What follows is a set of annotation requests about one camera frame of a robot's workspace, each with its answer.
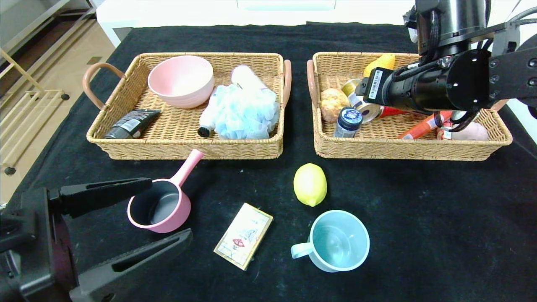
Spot yellow lemon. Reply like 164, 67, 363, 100
293, 163, 328, 207

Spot pink scoop pot with handle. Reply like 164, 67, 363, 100
127, 149, 205, 234

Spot gold drink can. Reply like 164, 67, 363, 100
341, 78, 382, 123

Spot orange sausage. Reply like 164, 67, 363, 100
398, 110, 454, 140

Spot light blue bath loofah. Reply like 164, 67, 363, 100
215, 85, 280, 141

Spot white bottle black cap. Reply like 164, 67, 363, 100
198, 87, 223, 138

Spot white cylindrical bottle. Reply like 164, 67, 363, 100
231, 65, 269, 92

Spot beige bumpy pastry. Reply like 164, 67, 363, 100
320, 88, 351, 123

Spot small jar blue lid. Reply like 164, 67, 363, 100
334, 107, 363, 139

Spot cream gold-edged card box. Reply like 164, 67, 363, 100
214, 203, 274, 271

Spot black table cloth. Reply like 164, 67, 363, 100
0, 22, 537, 302

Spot pink bowl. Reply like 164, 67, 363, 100
147, 55, 214, 109

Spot light blue mug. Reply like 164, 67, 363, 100
291, 210, 370, 273

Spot red soda can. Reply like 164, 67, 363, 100
380, 106, 414, 118

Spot black cosmetic tube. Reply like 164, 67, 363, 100
105, 109, 162, 140

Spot yellow pear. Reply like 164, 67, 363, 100
363, 54, 396, 78

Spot pale pink peach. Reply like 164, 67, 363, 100
451, 122, 489, 141

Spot wooden rolling rack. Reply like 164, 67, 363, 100
0, 48, 71, 177

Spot grey shelf unit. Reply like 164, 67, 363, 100
0, 0, 99, 55

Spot wicker basket brown handles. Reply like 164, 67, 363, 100
83, 52, 292, 160
306, 52, 513, 161

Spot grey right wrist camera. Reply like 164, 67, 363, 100
403, 9, 420, 43

